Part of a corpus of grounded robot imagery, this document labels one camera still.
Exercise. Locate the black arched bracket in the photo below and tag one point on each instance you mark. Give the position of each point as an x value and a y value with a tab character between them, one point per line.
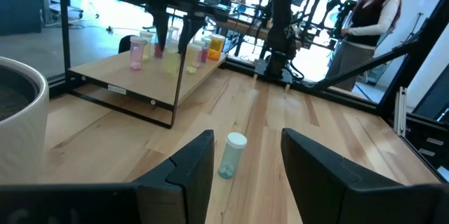
124	43

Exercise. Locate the black aluminium table frame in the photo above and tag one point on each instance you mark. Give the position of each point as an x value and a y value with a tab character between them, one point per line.
403	76

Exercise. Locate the white-capped medicine bottle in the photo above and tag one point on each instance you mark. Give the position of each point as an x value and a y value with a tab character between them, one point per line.
158	52
231	157

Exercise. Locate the person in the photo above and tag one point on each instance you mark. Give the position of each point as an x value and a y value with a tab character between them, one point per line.
368	17

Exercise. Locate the small yellow medicine bottle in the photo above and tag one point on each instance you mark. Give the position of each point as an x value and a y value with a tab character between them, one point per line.
147	41
171	64

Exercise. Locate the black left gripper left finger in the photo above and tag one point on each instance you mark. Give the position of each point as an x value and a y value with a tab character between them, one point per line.
182	185

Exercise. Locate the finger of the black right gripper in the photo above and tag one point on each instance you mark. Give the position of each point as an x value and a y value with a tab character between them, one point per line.
189	31
161	27

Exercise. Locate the silver aluminium extrusion bar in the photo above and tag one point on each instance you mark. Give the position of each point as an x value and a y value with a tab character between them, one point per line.
400	111

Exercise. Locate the white plant pot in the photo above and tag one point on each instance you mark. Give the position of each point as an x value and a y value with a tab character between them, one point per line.
24	129

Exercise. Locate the dark gray cabinet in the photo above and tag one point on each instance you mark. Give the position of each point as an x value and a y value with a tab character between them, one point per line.
19	10

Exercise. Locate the pink medicine bottle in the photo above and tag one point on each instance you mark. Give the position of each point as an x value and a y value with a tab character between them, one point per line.
137	55

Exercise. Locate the wooden shelf with black frame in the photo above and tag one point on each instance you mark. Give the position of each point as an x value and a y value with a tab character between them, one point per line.
147	80

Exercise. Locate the black camera on stand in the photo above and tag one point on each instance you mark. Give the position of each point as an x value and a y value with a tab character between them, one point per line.
342	10

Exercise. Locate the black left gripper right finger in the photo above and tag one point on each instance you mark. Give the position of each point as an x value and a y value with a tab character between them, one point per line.
322	189

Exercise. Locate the large orange medicine bottle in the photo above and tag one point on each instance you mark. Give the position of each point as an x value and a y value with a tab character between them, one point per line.
216	48

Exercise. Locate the large yellow medicine bottle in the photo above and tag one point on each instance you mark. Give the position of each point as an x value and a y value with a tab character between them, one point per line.
193	59

